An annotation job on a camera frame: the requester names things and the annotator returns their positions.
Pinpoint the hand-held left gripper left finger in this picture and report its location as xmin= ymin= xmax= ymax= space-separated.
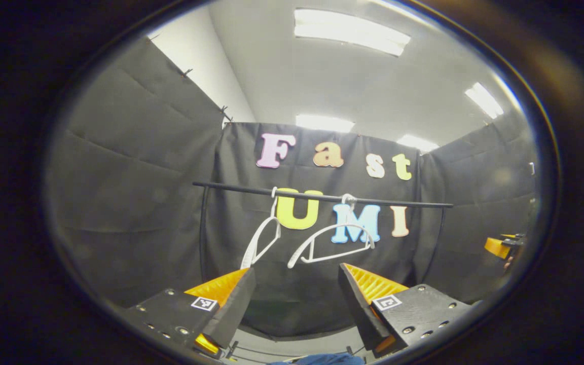
xmin=120 ymin=267 xmax=257 ymax=358

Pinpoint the black backdrop cloth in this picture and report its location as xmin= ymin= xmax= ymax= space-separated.
xmin=44 ymin=38 xmax=538 ymax=338

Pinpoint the large ceiling light panel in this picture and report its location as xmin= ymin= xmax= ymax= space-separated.
xmin=294 ymin=8 xmax=412 ymax=57

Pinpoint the white plastic clothes hanger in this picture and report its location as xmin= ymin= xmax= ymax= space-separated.
xmin=240 ymin=187 xmax=282 ymax=270
xmin=287 ymin=194 xmax=376 ymax=269

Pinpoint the black metal clothes rack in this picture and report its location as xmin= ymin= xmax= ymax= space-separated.
xmin=193 ymin=181 xmax=454 ymax=358

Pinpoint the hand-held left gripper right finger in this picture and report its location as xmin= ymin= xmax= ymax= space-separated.
xmin=339 ymin=262 xmax=475 ymax=358

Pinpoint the blue corduroy jacket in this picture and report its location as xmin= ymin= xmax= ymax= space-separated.
xmin=267 ymin=353 xmax=366 ymax=365

